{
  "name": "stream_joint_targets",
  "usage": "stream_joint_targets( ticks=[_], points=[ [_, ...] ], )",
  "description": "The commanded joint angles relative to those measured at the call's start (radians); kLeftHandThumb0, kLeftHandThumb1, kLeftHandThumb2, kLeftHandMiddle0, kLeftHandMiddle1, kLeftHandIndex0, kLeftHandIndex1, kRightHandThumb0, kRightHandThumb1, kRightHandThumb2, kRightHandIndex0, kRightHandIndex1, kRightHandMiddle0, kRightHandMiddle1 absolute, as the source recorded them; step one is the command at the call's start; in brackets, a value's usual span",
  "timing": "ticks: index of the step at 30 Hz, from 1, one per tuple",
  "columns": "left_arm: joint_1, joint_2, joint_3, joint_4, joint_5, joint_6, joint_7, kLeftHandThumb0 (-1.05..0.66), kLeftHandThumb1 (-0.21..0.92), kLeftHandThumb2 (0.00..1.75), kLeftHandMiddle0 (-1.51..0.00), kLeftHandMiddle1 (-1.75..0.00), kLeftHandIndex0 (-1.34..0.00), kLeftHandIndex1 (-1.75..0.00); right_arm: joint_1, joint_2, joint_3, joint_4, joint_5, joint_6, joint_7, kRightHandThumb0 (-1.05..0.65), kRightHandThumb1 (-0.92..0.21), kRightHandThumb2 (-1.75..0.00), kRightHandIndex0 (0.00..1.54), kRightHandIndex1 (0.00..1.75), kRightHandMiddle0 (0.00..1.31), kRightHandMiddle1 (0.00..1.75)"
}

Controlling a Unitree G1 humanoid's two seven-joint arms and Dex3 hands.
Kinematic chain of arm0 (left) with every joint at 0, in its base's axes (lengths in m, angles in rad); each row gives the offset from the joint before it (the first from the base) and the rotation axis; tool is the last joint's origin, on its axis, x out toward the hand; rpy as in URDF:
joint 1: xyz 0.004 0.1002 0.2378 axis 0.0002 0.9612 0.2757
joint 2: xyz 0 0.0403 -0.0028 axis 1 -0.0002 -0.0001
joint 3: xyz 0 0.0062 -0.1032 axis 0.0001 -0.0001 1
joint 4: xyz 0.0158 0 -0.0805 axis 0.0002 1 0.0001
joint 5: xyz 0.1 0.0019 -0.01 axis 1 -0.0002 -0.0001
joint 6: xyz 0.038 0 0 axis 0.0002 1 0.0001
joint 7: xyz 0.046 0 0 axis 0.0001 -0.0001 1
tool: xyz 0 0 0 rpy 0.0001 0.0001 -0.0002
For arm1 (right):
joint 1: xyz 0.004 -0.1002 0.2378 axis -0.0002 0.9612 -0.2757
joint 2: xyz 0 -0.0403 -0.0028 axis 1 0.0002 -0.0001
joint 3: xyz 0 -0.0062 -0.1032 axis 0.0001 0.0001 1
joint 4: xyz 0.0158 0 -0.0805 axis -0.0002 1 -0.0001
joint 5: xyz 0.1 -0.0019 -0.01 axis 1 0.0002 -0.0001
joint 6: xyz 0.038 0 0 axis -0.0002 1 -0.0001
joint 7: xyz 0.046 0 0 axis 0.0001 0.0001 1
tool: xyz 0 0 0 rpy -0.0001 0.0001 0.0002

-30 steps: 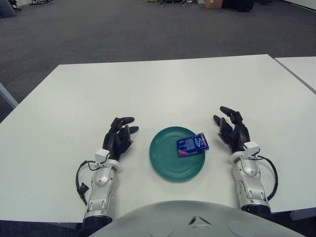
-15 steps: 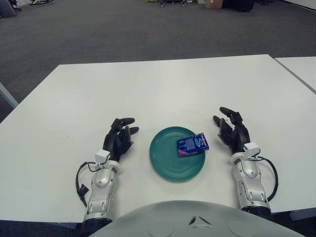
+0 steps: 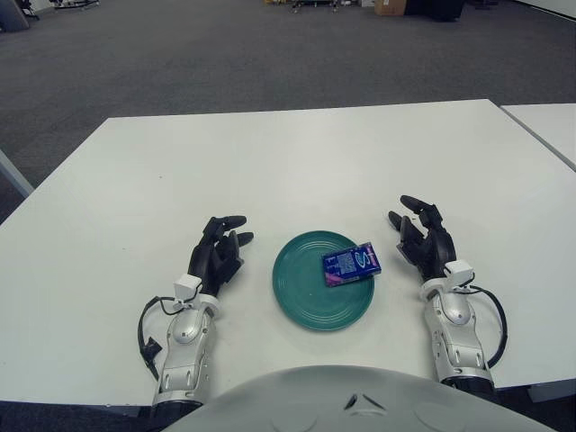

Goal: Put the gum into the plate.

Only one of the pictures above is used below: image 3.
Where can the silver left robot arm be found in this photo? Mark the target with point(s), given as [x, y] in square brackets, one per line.
[184, 346]

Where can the brown cardboard box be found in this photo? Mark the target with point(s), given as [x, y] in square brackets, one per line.
[390, 6]

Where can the grey robot torso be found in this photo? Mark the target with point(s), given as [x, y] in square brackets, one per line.
[337, 405]

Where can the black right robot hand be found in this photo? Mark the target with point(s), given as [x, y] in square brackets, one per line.
[436, 247]

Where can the black floor equipment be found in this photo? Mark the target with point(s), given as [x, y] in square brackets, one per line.
[76, 3]

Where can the grey table frame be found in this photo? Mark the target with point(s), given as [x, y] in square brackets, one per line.
[553, 392]

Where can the teal ceramic plate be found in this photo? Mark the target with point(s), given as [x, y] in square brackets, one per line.
[315, 306]

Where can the purple blue gum pack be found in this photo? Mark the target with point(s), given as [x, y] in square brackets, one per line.
[351, 265]

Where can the black cabinet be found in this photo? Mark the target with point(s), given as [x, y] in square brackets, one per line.
[434, 9]

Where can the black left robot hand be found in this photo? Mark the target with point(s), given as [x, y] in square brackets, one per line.
[209, 261]

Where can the black chair bases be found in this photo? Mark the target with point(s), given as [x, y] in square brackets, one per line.
[315, 4]

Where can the grey side table edge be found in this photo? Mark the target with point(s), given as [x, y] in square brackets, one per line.
[13, 175]

